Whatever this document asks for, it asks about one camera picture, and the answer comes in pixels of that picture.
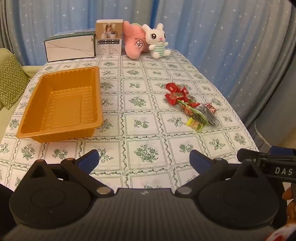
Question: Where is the blue star-print curtain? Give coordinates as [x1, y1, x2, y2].
[16, 0, 287, 93]

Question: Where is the large white cardboard box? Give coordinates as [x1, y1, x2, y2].
[44, 31, 96, 63]

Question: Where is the yellow candy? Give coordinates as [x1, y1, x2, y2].
[186, 117, 204, 132]

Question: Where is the person's right forearm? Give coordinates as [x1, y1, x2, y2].
[264, 226, 296, 241]

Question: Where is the white bunny plush toy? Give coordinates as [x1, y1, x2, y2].
[142, 23, 171, 58]

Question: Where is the large red snack packet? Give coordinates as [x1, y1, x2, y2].
[165, 92, 192, 105]

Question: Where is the orange plastic tray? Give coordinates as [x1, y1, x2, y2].
[16, 66, 104, 142]

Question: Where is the floral checked tablecloth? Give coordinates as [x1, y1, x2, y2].
[0, 28, 259, 193]

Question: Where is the grey star-print curtain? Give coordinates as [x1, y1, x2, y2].
[0, 0, 30, 66]
[227, 14, 296, 132]

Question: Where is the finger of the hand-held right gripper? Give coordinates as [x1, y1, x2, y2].
[237, 148, 270, 164]
[269, 146, 296, 156]

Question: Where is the grey silver snack packet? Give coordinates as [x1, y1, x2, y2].
[199, 104, 219, 127]

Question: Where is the green zigzag pillow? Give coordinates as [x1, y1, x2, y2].
[0, 54, 30, 110]

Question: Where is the small beige product box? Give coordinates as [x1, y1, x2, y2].
[95, 19, 124, 56]

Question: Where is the grey lace-trimmed cover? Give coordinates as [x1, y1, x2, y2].
[254, 116, 296, 149]

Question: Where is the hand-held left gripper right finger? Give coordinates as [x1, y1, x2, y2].
[174, 149, 281, 197]

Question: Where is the light green sofa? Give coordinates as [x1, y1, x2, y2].
[0, 47, 43, 149]

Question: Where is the green and silver snack packet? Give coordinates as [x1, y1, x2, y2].
[178, 100, 208, 127]

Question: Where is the pink star plush toy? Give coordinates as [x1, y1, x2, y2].
[122, 21, 147, 60]

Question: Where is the person's right hand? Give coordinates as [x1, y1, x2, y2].
[282, 185, 296, 230]

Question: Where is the brown red candy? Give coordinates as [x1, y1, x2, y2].
[204, 102, 217, 114]

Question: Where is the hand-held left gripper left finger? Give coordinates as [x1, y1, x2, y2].
[17, 149, 115, 197]

